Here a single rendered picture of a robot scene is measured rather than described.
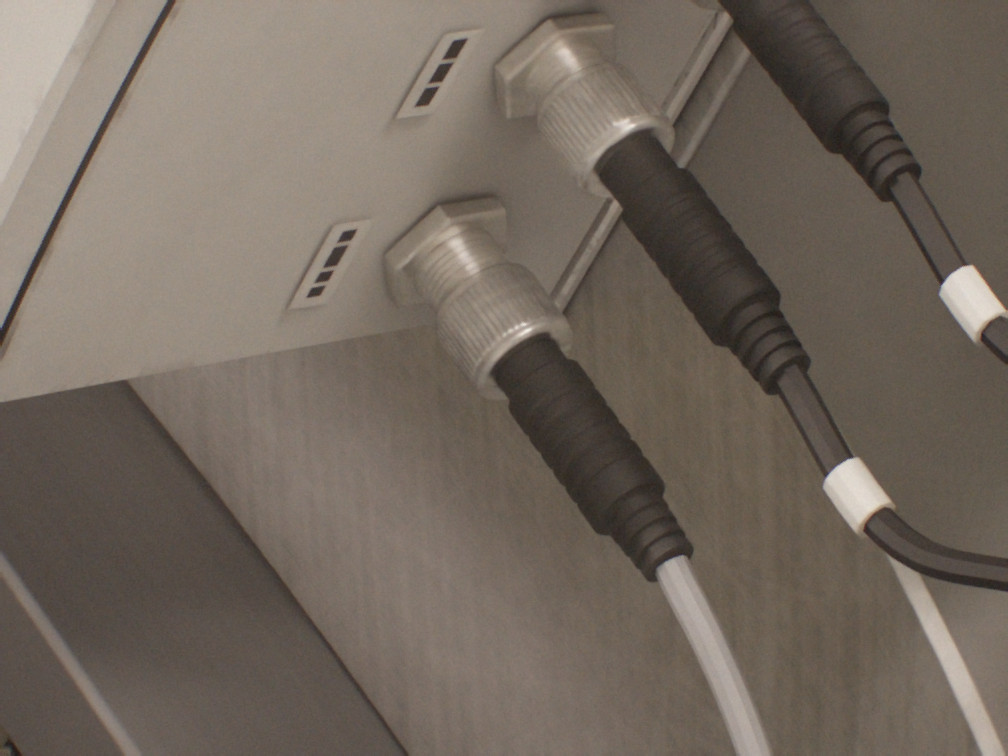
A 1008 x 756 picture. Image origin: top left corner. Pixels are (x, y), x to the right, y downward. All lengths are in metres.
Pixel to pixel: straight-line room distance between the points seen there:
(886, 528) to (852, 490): 0.01
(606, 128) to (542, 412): 0.04
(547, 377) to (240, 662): 0.11
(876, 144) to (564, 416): 0.07
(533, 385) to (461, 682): 0.09
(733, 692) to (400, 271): 0.08
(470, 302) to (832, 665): 0.07
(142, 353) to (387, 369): 0.09
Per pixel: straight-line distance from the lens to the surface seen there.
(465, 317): 0.84
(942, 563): 0.79
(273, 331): 0.85
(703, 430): 0.87
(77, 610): 0.92
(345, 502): 0.93
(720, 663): 0.82
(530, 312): 0.84
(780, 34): 0.79
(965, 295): 0.77
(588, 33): 0.82
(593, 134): 0.82
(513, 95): 0.83
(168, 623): 0.93
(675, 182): 0.81
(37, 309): 0.81
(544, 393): 0.83
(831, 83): 0.79
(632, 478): 0.83
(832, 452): 0.80
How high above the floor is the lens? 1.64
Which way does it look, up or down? 8 degrees down
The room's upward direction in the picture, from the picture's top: 3 degrees counter-clockwise
